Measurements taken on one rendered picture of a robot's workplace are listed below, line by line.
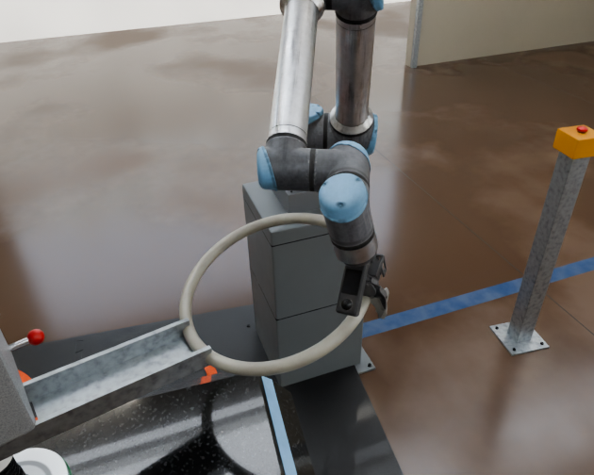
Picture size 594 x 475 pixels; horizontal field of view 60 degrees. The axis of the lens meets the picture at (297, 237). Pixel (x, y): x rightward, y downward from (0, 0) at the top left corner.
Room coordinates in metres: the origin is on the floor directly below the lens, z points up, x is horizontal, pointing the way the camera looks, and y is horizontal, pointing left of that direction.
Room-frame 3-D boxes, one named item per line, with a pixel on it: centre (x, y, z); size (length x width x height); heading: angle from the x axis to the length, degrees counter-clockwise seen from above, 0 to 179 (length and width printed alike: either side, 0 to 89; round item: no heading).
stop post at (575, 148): (1.80, -1.08, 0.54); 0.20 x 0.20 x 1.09; 13
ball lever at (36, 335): (0.72, 0.54, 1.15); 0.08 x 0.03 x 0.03; 125
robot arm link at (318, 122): (1.78, -0.04, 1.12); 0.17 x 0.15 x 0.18; 83
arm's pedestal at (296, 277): (1.78, -0.03, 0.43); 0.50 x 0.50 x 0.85; 19
